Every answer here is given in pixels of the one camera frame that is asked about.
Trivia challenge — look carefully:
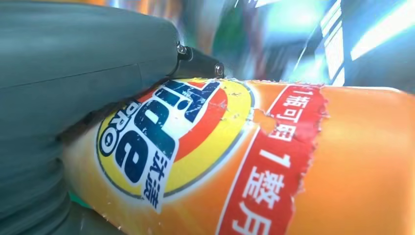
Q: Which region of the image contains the orange detergent bottle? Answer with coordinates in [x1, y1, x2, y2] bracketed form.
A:
[61, 77, 415, 235]

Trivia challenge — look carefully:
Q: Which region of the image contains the ceiling light strip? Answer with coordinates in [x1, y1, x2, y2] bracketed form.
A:
[350, 0, 415, 62]

